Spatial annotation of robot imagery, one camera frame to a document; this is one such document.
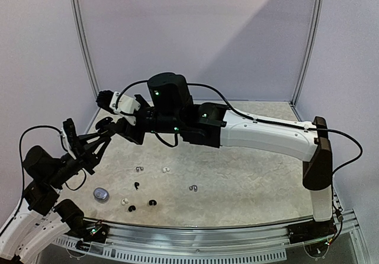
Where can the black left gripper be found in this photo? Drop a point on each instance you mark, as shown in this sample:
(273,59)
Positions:
(84,151)

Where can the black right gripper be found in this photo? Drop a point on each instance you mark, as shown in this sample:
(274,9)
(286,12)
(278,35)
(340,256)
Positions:
(134,129)

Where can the glossy black earbud charging case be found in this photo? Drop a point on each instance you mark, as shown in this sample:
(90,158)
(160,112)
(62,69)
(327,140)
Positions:
(101,125)

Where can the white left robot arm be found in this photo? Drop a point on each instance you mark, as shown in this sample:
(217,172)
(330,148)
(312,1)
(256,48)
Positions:
(41,217)

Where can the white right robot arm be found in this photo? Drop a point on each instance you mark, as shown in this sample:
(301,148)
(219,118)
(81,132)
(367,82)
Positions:
(173,111)

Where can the silver blue charging case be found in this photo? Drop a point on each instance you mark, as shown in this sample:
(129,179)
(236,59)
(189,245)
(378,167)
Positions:
(101,195)

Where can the white earbud upper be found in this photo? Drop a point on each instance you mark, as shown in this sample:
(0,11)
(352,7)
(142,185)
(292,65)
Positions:
(166,169)

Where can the white earbud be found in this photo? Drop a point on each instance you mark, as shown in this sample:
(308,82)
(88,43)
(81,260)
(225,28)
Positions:
(166,169)
(124,201)

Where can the white earbud lower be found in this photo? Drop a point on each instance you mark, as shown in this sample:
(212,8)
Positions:
(124,201)

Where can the silver earbud right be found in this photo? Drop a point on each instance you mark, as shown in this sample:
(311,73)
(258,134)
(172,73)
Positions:
(193,188)

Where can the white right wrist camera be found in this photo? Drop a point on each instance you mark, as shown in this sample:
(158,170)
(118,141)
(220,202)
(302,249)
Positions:
(117,103)

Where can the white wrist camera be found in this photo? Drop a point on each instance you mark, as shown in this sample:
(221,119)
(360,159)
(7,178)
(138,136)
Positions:
(68,134)
(117,103)

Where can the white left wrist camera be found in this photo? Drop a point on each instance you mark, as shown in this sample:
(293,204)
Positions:
(68,134)

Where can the black ring earbud left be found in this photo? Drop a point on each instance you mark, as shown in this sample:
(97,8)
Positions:
(131,208)

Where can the white perforated cable tray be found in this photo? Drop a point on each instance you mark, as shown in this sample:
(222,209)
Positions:
(67,249)

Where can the aluminium left corner post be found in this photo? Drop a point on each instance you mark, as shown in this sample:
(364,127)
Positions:
(83,44)

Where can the aluminium corner post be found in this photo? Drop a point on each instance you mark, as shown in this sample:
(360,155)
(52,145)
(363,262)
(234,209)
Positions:
(83,44)
(311,38)

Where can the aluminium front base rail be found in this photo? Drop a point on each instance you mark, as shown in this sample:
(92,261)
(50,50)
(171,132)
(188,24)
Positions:
(347,245)

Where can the aluminium right corner post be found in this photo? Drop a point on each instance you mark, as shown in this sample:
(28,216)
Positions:
(311,38)

